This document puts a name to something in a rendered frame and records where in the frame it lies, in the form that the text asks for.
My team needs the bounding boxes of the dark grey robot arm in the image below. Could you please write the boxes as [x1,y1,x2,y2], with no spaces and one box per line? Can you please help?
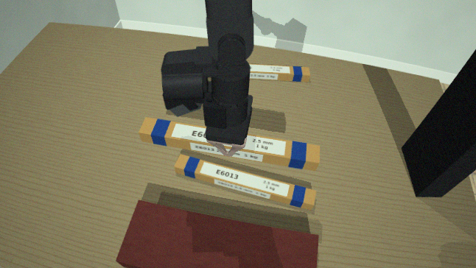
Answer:
[161,0,254,129]

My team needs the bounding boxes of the tan pack of welding electrodes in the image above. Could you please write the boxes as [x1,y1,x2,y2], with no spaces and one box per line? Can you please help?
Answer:
[250,64,310,82]
[139,117,320,171]

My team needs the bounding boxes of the tan cardboard pack with blue bands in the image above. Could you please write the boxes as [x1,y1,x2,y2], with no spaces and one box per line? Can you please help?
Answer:
[174,154,316,210]

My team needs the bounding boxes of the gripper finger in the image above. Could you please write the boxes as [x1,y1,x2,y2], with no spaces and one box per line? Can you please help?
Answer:
[206,138,247,157]

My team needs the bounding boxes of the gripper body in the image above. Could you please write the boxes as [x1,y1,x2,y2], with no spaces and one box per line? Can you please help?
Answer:
[205,94,253,145]

